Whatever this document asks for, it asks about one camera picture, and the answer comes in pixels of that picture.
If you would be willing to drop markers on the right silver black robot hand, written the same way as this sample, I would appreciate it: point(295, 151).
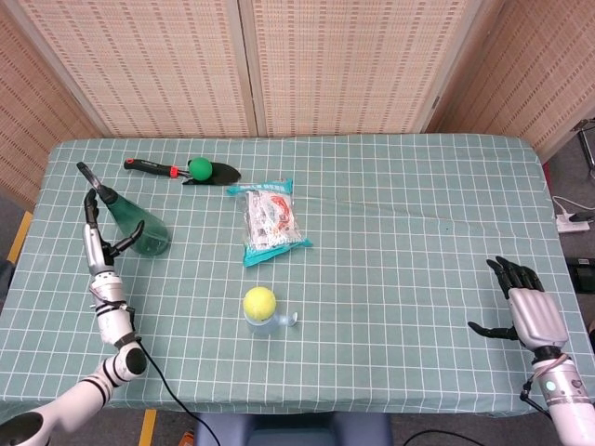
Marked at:
point(534, 316)

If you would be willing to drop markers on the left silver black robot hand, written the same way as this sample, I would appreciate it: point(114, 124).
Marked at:
point(93, 251)

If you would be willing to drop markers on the green transparent spray bottle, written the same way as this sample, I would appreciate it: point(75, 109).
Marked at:
point(139, 223)

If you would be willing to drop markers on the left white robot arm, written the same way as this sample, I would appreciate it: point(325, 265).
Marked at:
point(109, 306)

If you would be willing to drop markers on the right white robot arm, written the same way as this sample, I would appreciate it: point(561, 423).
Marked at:
point(564, 399)

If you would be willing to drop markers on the black box device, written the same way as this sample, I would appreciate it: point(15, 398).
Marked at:
point(583, 274)

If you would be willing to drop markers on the white power strip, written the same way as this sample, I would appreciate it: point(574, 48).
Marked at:
point(569, 226)

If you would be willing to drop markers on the black garden trowel red collar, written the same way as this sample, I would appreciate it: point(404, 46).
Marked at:
point(149, 165)

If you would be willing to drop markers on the green ball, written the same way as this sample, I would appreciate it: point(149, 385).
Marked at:
point(200, 168)

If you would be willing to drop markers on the bamboo folding screen panel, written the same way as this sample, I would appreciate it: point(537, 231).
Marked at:
point(348, 65)
point(153, 65)
point(28, 116)
point(534, 74)

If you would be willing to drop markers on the teal checked tablecloth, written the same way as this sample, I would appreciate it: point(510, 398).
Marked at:
point(372, 279)

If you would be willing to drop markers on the yellow ball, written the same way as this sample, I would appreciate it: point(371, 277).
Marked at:
point(259, 303)

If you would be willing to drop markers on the teal clear snack packet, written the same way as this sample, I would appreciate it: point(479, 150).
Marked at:
point(272, 223)

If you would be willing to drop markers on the orange packet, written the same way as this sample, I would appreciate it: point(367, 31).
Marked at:
point(188, 439)

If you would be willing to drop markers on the blue padded seat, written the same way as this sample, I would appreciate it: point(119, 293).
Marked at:
point(293, 429)

